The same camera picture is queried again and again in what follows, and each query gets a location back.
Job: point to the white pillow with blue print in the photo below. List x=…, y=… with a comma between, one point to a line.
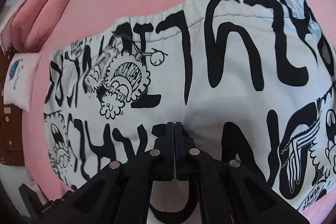
x=22, y=82

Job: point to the brown wooden headboard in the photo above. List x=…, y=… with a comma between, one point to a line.
x=10, y=134

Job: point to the black and white printed pants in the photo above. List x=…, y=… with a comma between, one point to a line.
x=236, y=82

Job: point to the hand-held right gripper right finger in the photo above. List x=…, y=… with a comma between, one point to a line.
x=179, y=140

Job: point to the pink pillow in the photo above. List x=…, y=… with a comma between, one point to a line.
x=52, y=14
x=34, y=3

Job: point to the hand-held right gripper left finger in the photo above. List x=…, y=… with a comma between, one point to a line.
x=170, y=140

